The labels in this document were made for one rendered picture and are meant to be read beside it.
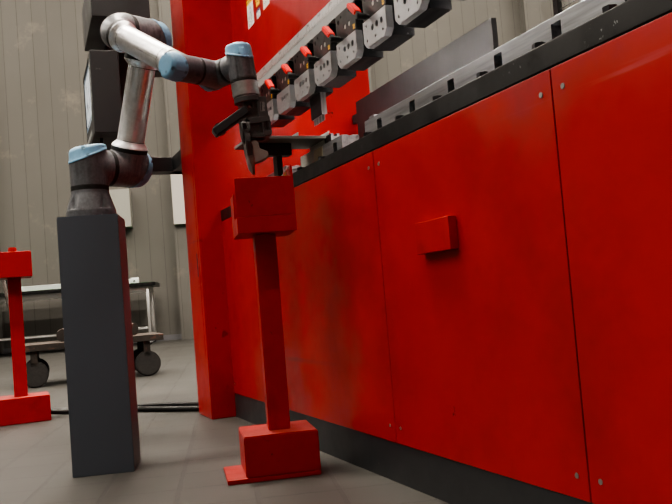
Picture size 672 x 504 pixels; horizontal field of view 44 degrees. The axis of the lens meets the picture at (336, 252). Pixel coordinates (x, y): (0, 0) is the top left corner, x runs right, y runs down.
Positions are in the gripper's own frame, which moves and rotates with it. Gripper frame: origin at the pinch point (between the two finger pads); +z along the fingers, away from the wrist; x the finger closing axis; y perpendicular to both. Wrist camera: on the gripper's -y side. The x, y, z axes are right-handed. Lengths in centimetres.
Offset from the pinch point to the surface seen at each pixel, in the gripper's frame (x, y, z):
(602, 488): -102, 37, 74
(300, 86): 50, 27, -34
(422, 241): -53, 29, 29
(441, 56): 57, 82, -41
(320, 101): 42, 32, -26
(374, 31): -10, 39, -32
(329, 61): 23, 32, -34
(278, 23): 68, 26, -63
